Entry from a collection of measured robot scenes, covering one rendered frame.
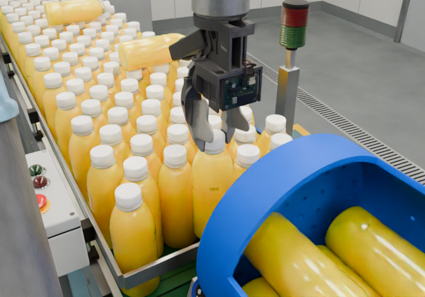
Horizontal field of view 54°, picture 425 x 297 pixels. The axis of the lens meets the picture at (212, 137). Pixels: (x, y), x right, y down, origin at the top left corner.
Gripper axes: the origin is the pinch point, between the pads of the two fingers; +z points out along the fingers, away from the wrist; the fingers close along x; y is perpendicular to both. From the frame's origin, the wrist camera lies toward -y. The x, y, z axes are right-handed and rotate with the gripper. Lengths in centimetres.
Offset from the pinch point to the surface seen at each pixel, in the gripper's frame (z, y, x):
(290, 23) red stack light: -7.0, -24.2, 35.2
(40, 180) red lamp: 3.7, -7.8, -25.4
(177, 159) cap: 5.2, -4.3, -4.3
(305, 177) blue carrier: -8.1, 23.1, -2.3
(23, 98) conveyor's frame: 25, -87, -19
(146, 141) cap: 4.5, -11.1, -7.0
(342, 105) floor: 115, -151, 209
